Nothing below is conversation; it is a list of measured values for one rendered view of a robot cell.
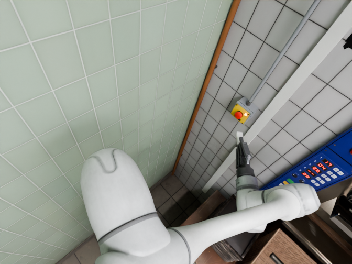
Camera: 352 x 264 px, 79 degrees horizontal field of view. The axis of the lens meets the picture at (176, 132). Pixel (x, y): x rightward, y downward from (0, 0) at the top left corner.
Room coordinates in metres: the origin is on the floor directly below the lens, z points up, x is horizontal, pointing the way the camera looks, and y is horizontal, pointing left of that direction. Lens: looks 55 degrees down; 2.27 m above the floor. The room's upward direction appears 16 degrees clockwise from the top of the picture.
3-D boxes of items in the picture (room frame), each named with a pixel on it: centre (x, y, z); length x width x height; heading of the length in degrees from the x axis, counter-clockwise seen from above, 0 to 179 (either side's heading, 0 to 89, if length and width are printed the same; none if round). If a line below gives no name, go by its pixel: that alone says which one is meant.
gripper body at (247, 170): (0.47, -0.34, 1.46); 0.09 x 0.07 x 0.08; 11
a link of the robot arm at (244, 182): (0.40, -0.35, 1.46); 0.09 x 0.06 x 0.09; 101
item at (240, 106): (0.81, -0.32, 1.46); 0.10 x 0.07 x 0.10; 56
